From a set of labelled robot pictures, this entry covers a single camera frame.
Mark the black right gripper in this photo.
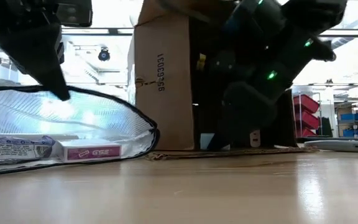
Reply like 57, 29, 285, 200
208, 81, 278, 151

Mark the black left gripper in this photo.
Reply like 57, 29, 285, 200
0, 0, 71, 102

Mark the brown ULINE cardboard box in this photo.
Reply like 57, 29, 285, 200
130, 0, 319, 162

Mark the clear plastic bag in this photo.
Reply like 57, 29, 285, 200
0, 83, 161, 178

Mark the purple snack packet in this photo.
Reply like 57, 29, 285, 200
0, 134, 56, 166

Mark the white and pink GSS box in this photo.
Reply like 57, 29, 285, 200
56, 139, 123, 163

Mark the silver utility knife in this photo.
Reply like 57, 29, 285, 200
303, 139, 358, 154

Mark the small pale blue box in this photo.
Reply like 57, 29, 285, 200
200, 133, 216, 151

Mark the small white container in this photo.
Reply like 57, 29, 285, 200
249, 129, 262, 148

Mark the red storage bin rack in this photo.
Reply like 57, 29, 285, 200
292, 94, 321, 139

